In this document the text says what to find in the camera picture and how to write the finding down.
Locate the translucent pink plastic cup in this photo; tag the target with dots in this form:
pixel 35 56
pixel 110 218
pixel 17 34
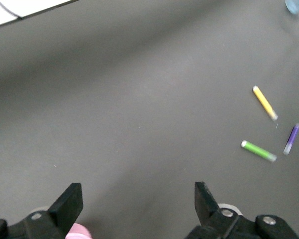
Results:
pixel 77 232

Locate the green marker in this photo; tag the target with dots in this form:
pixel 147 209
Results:
pixel 256 150

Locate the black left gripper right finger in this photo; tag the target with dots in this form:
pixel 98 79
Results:
pixel 206 206

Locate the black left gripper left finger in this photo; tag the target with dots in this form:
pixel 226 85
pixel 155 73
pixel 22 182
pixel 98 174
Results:
pixel 64 206

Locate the translucent blue plastic cup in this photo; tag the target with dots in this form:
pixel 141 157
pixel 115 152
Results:
pixel 295 6

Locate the yellow marker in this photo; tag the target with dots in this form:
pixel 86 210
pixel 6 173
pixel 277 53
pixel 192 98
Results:
pixel 264 102

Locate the purple marker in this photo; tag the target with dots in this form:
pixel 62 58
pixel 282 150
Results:
pixel 292 138

